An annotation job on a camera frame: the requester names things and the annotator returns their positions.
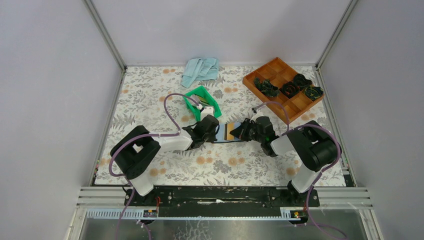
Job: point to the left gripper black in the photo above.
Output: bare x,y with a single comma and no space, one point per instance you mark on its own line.
212,139

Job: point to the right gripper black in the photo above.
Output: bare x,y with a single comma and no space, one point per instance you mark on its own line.
240,131

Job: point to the black card holder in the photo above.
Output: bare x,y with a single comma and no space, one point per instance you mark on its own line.
219,137

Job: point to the green plastic bin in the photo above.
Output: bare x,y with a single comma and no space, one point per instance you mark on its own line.
194,106

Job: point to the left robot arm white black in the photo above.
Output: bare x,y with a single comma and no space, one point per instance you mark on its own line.
134,153

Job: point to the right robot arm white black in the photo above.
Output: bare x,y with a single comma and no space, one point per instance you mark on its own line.
316,147

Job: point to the stack of cards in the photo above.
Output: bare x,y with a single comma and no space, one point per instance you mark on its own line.
200,100

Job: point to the orange compartment tray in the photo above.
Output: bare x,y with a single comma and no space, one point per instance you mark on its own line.
291,93

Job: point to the light blue cloth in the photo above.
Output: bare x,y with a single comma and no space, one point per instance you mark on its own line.
200,69

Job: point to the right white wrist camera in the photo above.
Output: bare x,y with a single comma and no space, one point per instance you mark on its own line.
256,116

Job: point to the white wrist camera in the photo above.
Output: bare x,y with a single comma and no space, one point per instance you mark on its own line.
206,110
256,116

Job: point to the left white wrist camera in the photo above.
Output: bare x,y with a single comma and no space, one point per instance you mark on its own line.
206,110

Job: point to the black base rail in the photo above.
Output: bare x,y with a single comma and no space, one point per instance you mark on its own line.
214,201

